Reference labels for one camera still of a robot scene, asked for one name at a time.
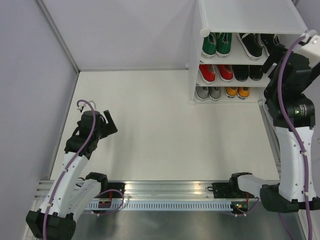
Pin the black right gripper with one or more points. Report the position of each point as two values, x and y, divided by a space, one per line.
275 57

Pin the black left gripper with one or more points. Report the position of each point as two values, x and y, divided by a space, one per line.
109 128

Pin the black brown-soled shoe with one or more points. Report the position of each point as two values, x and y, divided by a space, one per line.
241 72
255 72

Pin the orange sneaker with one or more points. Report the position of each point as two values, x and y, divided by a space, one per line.
231 91
243 92

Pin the green sneaker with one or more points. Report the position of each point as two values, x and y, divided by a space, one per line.
209 46
223 43

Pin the red sneaker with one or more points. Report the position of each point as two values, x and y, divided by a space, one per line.
207 73
225 72

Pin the grey sneaker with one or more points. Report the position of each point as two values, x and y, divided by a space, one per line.
202 92
214 93

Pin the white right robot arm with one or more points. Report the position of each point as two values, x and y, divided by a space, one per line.
293 123

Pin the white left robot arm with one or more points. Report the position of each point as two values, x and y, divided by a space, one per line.
57 216

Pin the white shoe cabinet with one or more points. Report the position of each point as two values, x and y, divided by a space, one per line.
237 16

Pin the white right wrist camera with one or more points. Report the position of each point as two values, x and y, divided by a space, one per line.
312 51

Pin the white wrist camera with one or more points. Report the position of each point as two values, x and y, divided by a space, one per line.
82 104
312 51

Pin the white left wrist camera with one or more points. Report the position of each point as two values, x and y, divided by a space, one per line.
82 104

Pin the aluminium mounting rail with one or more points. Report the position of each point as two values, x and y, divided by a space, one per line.
178 190

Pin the white slotted cable duct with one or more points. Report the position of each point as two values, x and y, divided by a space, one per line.
224 206

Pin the aluminium corner frame post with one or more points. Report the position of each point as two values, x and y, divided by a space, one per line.
57 35

